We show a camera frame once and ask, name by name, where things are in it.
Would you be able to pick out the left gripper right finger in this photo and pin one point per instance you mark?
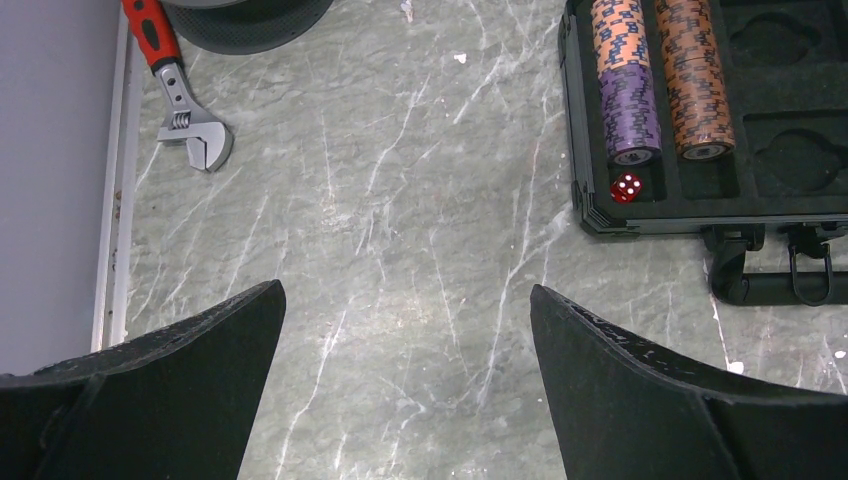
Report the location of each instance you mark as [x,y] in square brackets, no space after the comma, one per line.
[624,407]

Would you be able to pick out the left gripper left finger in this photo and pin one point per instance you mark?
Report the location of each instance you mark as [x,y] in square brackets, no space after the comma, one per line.
[176,403]

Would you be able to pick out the red die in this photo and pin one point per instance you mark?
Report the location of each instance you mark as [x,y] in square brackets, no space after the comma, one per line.
[626,187]

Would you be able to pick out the purple poker chip stack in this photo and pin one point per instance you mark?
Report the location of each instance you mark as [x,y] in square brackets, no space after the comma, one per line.
[632,132]

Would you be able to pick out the brown poker chip stack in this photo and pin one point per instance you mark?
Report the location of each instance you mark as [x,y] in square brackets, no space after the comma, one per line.
[686,30]
[701,119]

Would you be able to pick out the orange poker chip stack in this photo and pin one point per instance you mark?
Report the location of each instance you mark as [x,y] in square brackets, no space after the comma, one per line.
[619,34]

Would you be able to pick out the black poker case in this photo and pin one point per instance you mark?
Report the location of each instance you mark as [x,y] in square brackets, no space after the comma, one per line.
[767,211]

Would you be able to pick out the black filament spool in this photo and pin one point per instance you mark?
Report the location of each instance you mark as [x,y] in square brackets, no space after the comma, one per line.
[243,27]

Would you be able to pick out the red handled adjustable wrench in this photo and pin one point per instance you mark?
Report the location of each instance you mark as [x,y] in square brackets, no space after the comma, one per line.
[207,138]

